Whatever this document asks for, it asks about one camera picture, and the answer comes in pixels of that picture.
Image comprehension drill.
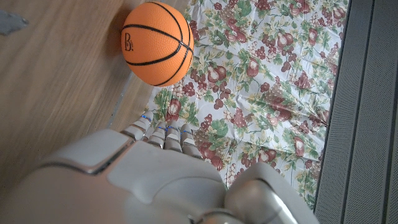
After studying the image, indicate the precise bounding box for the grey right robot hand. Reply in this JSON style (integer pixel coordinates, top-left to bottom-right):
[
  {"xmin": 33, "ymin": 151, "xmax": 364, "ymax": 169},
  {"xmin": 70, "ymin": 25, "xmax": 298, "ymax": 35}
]
[{"xmin": 0, "ymin": 111, "xmax": 321, "ymax": 224}]

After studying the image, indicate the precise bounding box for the long grey tape strip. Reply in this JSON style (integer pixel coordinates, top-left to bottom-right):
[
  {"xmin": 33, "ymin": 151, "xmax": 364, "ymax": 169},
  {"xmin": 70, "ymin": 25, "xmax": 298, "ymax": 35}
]
[{"xmin": 107, "ymin": 71, "xmax": 137, "ymax": 128}]

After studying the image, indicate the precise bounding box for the small orange basketball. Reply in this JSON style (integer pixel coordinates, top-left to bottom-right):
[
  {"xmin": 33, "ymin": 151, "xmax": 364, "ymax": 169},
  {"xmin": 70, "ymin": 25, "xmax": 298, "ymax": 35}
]
[{"xmin": 120, "ymin": 1, "xmax": 195, "ymax": 87}]

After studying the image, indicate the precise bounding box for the floral fruit print backdrop cloth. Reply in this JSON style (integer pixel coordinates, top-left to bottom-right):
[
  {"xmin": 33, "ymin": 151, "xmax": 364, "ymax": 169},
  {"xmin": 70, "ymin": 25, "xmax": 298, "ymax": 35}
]
[{"xmin": 144, "ymin": 0, "xmax": 351, "ymax": 209}]

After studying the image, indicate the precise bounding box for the small grey tape patch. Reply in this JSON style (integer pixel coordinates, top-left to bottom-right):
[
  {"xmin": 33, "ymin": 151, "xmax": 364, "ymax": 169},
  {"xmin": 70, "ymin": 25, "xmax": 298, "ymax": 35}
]
[{"xmin": 0, "ymin": 9, "xmax": 29, "ymax": 35}]

